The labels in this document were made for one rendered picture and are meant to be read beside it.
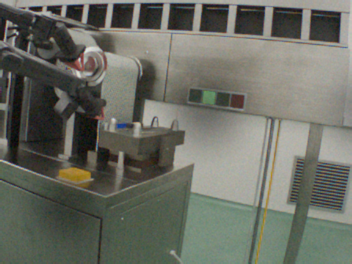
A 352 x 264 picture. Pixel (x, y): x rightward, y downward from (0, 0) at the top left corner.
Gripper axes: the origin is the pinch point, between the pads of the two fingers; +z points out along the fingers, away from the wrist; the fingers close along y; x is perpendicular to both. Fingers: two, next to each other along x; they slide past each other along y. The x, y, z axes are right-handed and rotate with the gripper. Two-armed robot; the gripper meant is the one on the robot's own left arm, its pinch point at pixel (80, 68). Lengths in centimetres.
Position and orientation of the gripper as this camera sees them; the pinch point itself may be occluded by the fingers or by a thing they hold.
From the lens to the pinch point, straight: 131.9
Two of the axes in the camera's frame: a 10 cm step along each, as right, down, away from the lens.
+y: 9.0, 1.0, -4.3
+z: 2.7, 6.4, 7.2
